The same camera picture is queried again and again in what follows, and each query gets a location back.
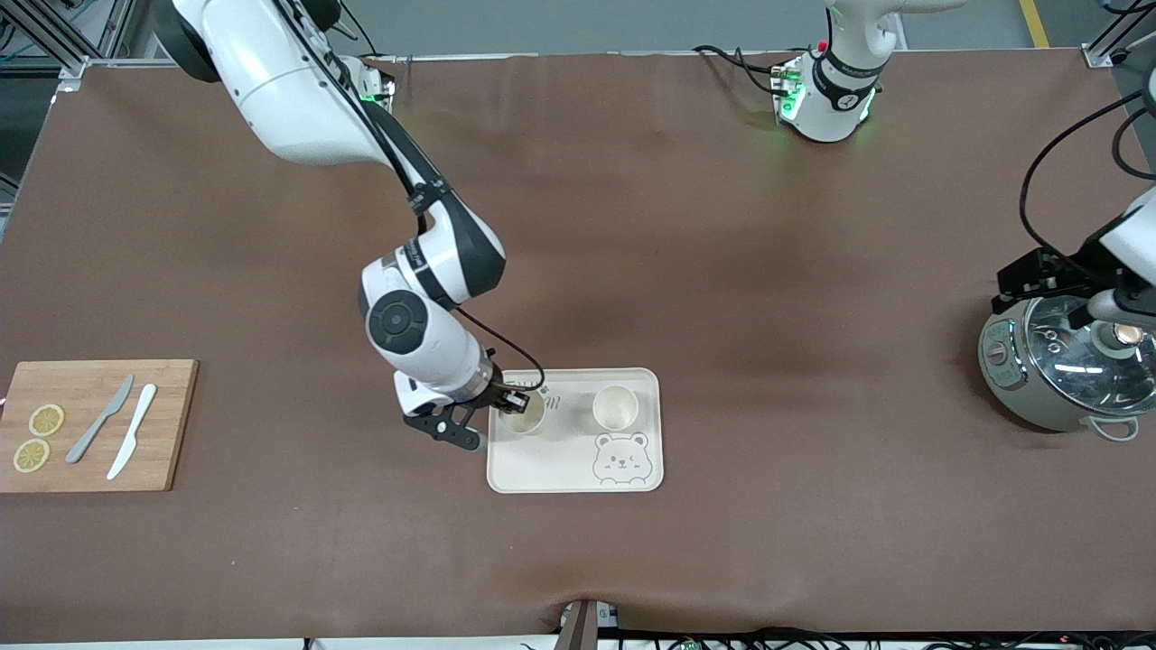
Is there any white IKEA cup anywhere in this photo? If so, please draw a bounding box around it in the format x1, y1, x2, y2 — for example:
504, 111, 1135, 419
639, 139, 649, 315
499, 388, 549, 438
592, 385, 640, 432

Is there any cream tray with bear print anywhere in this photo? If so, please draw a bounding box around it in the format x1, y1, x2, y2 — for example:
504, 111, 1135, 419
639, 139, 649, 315
487, 367, 665, 495

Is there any grey rice cooker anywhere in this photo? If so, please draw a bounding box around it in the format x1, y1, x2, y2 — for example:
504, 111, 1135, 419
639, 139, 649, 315
978, 293, 1156, 443

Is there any brown table cover sheet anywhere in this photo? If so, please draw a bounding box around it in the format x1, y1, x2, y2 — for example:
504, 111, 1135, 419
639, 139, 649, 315
0, 50, 1156, 644

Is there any bamboo cutting board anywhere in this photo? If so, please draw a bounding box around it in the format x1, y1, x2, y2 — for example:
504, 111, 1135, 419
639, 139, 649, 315
0, 359, 200, 494

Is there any white plastic knife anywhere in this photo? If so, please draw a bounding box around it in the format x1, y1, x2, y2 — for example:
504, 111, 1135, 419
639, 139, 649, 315
106, 383, 158, 481

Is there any grey plastic knife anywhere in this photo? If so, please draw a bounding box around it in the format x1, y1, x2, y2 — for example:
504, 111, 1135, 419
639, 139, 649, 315
65, 374, 135, 465

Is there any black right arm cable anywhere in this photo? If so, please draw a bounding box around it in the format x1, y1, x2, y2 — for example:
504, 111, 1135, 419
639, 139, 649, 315
289, 0, 545, 394

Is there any long black left arm cable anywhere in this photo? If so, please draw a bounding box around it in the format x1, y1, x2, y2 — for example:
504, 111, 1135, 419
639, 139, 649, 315
1021, 90, 1156, 263

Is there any short black left arm cable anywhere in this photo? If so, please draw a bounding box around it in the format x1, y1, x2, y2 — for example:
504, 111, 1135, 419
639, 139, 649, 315
1113, 107, 1156, 181

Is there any aluminium frame profile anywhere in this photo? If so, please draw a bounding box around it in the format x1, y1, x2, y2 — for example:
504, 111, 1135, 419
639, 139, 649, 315
0, 0, 136, 91
1082, 9, 1156, 69

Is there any grey camera post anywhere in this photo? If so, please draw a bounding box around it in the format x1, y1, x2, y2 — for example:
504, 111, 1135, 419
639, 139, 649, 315
555, 598, 621, 650

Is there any black left base cable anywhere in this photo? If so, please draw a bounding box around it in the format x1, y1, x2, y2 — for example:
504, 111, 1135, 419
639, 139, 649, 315
694, 43, 796, 98

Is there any black base cable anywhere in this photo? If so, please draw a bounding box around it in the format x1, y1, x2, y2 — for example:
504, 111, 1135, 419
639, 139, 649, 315
339, 0, 382, 57
694, 43, 796, 98

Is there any black right base cable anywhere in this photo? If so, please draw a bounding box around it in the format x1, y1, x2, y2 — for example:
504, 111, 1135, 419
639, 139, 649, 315
339, 0, 382, 57

